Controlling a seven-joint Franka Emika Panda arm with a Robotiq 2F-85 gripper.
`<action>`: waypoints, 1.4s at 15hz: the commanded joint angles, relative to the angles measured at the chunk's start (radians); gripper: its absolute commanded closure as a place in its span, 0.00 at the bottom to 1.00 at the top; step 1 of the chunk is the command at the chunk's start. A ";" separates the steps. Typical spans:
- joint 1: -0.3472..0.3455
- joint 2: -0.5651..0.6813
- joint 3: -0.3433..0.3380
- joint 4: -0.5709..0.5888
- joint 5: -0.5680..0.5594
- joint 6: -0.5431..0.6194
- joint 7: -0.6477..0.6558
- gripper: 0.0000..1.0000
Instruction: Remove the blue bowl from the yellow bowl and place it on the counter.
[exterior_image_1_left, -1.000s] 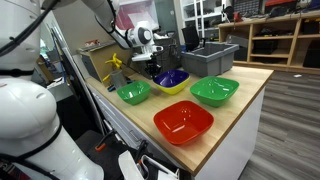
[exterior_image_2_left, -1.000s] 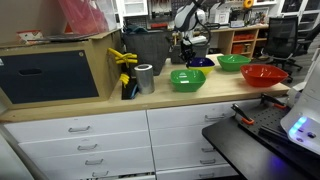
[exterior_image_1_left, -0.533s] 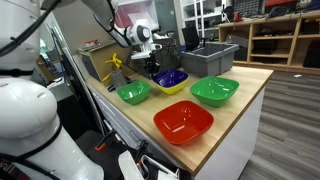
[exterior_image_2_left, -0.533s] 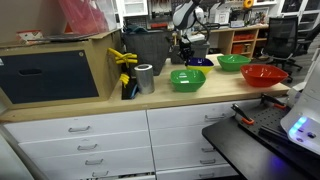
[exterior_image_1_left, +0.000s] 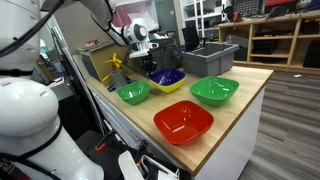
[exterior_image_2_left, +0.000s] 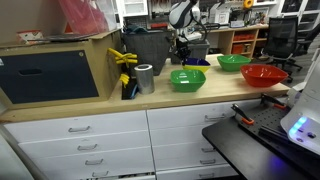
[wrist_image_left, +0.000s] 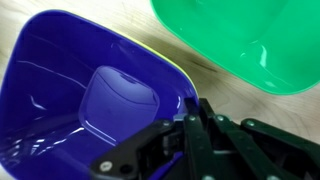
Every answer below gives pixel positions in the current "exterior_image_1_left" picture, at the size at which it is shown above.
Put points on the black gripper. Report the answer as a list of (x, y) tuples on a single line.
[(148, 62)]

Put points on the blue plastic bowl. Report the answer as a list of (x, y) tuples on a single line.
[(166, 77)]

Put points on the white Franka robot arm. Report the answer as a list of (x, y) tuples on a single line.
[(26, 110)]

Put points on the yellow plastic bowl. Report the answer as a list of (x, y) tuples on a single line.
[(168, 88)]

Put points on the small green plastic bowl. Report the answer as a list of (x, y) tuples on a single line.
[(133, 95)]

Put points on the red plastic bowl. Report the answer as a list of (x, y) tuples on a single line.
[(183, 123)]

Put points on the large green plastic bowl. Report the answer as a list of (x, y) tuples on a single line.
[(213, 93)]

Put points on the dark grey fabric bin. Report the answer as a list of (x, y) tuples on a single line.
[(166, 53)]

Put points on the black and blue tool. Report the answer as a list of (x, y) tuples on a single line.
[(111, 88)]

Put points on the black office chair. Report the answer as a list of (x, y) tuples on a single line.
[(190, 37)]

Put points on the large cardboard box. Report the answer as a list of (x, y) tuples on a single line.
[(96, 61)]

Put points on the grey plastic tote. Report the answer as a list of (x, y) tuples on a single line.
[(206, 65)]

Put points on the translucent pink plastic bin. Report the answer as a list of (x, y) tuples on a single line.
[(146, 11)]

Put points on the red white small package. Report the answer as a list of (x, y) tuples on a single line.
[(92, 43)]

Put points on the white shelving unit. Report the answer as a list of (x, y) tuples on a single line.
[(200, 16)]

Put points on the white drawer cabinet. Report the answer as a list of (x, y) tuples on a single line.
[(233, 146)]

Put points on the wooden shelf unit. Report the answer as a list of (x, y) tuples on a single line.
[(291, 36)]

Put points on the red toolbox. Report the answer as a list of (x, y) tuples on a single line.
[(280, 3)]

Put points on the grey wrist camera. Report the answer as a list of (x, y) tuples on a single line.
[(139, 53)]

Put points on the white plastic bracket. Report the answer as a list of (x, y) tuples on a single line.
[(130, 166)]

